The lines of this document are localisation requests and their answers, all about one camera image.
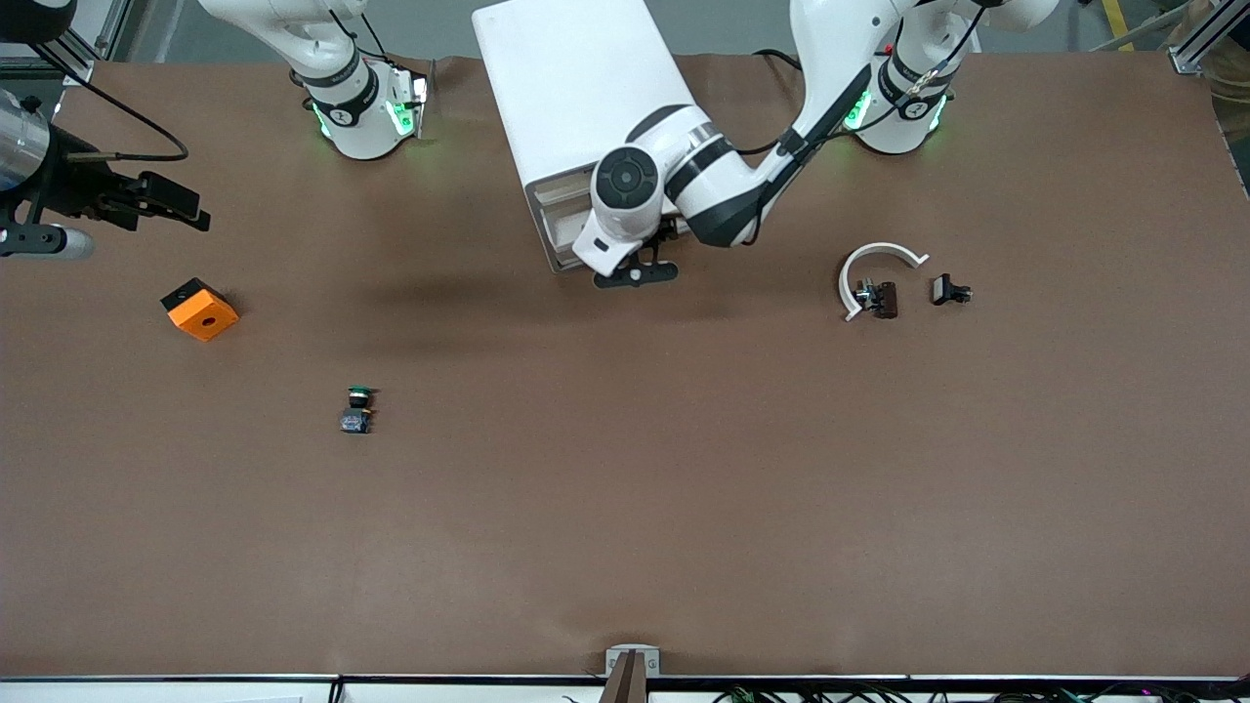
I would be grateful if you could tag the orange and black box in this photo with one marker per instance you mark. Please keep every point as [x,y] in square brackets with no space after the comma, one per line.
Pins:
[203,314]

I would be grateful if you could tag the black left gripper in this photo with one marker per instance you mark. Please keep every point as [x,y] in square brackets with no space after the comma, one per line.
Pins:
[666,227]

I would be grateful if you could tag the white drawer cabinet shell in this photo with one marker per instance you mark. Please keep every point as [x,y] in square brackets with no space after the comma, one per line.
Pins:
[566,78]

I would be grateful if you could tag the aluminium frame profile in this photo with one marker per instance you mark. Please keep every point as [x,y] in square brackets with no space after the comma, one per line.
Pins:
[1196,44]
[98,34]

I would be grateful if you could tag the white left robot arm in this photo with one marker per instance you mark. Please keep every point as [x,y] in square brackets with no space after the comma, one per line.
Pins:
[625,181]

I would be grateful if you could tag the brown table cover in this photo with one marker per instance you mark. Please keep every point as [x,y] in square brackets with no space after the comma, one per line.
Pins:
[625,488]

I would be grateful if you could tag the grey metal bracket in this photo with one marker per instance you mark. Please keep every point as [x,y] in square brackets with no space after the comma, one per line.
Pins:
[633,652]

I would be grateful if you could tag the green push button switch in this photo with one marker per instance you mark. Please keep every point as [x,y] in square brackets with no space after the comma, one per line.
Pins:
[356,410]

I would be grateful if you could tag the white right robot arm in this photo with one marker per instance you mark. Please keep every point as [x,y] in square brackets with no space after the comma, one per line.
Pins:
[361,127]

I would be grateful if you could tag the white cabinet drawer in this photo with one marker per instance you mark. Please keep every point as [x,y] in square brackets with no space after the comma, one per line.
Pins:
[562,234]
[564,256]
[562,190]
[564,213]

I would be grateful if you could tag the small black clip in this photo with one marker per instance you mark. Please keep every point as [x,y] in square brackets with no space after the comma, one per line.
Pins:
[945,289]

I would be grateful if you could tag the dark brown connector block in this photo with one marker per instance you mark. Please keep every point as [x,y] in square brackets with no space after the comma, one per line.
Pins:
[884,300]

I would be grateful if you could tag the white table edge rail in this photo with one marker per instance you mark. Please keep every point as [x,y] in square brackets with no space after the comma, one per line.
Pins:
[146,690]

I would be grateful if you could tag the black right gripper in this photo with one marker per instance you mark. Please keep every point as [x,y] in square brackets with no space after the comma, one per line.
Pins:
[70,184]

